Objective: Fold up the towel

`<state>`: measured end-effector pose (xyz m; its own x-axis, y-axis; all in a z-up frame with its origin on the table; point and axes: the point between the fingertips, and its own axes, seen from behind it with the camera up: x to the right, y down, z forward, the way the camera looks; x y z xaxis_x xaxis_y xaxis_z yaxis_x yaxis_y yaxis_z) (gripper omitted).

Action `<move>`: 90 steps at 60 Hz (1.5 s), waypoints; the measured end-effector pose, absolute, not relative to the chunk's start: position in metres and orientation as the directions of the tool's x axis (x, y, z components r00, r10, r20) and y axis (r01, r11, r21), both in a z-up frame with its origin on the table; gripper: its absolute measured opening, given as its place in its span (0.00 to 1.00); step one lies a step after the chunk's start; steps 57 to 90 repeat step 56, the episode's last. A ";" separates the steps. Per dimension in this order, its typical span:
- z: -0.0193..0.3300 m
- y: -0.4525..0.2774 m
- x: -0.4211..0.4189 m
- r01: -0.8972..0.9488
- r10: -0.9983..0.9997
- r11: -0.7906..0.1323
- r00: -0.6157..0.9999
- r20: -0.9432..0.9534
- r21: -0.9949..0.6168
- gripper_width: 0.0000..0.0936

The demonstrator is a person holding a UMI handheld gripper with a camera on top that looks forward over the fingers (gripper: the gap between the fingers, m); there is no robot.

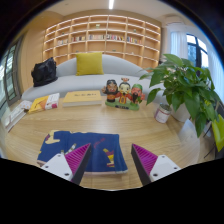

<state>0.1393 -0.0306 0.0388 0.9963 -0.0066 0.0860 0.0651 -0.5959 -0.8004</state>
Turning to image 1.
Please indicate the wooden bookshelf unit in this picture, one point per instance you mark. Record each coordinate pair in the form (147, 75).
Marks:
(100, 33)

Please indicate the dark-framed window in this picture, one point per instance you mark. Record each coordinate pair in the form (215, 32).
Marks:
(196, 50)

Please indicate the grey curved sofa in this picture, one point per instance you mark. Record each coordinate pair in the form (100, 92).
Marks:
(80, 81)

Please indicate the ceiling light strip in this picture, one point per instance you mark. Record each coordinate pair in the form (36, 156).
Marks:
(111, 4)

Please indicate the plain yellow book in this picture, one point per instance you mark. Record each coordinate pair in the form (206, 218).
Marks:
(82, 97)

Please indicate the blue patterned towel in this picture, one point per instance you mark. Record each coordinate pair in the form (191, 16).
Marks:
(103, 150)

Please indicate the three-figure figurine set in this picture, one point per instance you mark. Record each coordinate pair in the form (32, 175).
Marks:
(124, 95)

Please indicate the yellow and pink book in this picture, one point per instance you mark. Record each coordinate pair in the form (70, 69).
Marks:
(43, 103)

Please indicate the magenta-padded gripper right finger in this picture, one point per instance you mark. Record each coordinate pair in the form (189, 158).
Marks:
(163, 165)

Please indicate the red and white book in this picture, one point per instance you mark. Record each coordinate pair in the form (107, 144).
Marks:
(12, 118)

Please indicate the green chair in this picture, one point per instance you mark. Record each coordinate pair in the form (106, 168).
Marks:
(218, 133)

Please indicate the glass door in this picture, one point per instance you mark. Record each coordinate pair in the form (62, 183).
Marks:
(10, 73)

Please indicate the black bag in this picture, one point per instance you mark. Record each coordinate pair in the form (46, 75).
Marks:
(44, 72)

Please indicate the white curtain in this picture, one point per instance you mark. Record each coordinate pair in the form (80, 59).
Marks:
(178, 45)

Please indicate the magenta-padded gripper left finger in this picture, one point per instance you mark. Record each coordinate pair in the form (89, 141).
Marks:
(57, 165)

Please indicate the green potted plant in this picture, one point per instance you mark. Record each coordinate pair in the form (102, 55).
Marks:
(185, 86)

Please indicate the yellow cushion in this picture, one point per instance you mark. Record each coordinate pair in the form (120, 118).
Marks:
(89, 63)

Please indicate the small patterned pouch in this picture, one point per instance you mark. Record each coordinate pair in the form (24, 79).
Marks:
(25, 105)

